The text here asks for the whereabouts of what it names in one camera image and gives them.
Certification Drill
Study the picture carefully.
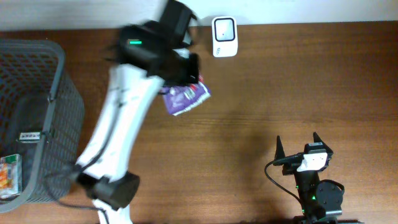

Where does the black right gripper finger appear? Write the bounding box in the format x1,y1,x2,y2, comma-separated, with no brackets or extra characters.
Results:
313,132,326,146
274,136,285,159

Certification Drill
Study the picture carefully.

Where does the purple sanitary pad pack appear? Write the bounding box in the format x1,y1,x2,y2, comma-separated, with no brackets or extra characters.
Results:
160,75,211,116

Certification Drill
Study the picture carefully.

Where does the orange small box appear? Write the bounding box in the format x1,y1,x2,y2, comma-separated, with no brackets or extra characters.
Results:
1,154,22,200

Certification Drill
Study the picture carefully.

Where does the green gum pack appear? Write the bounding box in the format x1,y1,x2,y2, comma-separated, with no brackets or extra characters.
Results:
18,132,41,143

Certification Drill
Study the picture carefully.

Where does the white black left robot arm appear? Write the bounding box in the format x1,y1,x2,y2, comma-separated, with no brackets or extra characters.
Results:
70,1,200,223

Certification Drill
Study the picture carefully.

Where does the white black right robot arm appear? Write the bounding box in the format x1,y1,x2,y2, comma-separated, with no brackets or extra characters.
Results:
266,133,360,224

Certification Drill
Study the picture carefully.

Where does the white barcode scanner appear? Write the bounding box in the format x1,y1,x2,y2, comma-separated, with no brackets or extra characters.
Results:
211,16,238,58

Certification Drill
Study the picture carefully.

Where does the grey plastic mesh basket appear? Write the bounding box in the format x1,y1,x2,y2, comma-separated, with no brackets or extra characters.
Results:
1,39,85,213

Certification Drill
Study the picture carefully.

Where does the black right camera cable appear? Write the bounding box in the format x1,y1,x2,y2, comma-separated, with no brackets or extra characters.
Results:
264,154,313,224

